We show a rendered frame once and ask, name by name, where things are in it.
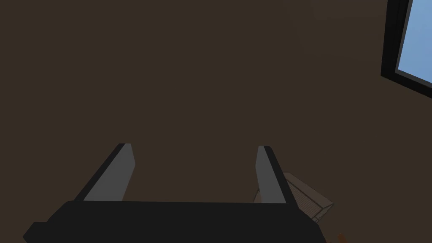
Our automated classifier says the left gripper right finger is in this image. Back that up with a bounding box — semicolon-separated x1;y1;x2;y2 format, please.
255;145;299;207

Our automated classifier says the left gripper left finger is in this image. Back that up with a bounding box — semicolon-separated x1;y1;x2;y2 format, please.
73;143;136;202

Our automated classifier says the pale wooden crate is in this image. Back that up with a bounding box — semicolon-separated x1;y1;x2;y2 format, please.
253;172;335;224

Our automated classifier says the black framed window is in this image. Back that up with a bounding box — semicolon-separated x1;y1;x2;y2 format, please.
380;0;432;100

